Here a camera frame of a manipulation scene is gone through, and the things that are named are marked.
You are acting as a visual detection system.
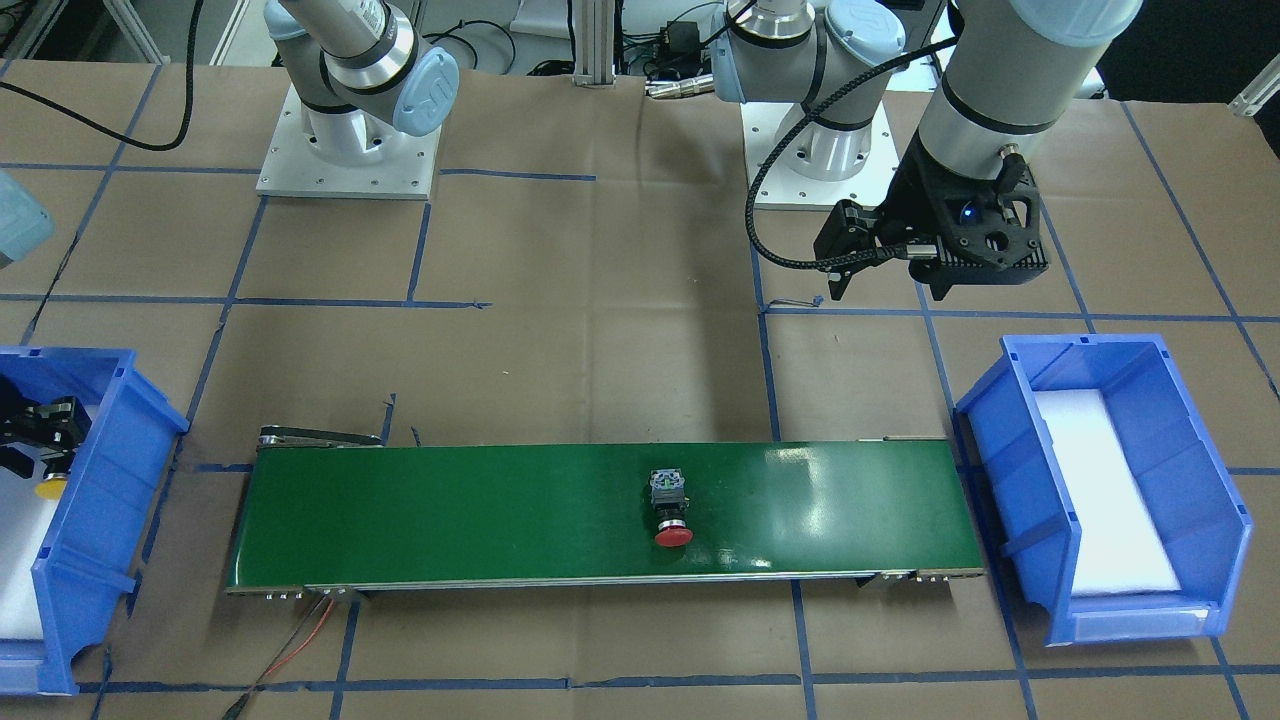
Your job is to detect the white foam pad bin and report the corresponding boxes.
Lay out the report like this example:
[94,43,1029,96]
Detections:
[1,446,60,641]
[1036,389,1181,597]

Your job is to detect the green conveyor belt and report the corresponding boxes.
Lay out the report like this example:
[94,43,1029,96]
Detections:
[227,439,984,594]

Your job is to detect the red black conveyor wires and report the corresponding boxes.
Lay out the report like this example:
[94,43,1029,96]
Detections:
[221,592,337,719]

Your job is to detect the blue bin robot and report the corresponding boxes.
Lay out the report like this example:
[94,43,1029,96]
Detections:
[1,346,189,694]
[957,334,1253,647]

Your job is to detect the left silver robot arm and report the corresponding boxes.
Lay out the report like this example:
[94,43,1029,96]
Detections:
[710,1,1140,300]

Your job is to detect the aluminium frame post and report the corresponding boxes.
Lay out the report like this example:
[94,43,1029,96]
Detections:
[568,1,621,88]

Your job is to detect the black power adapter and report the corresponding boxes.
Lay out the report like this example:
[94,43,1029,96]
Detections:
[655,20,701,65]

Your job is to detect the yellow push button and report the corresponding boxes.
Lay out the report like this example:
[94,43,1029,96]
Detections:
[35,465,70,502]

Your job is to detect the red push button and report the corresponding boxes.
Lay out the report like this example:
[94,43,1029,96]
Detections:
[649,468,694,548]

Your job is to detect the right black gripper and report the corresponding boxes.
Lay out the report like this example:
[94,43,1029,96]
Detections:
[1,378,92,477]

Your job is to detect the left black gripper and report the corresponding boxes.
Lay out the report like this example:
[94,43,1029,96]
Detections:
[812,138,1050,304]

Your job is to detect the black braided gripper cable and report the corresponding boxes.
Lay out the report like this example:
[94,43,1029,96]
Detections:
[745,35,961,272]

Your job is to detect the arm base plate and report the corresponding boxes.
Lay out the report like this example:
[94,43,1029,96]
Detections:
[256,87,443,201]
[741,102,899,211]

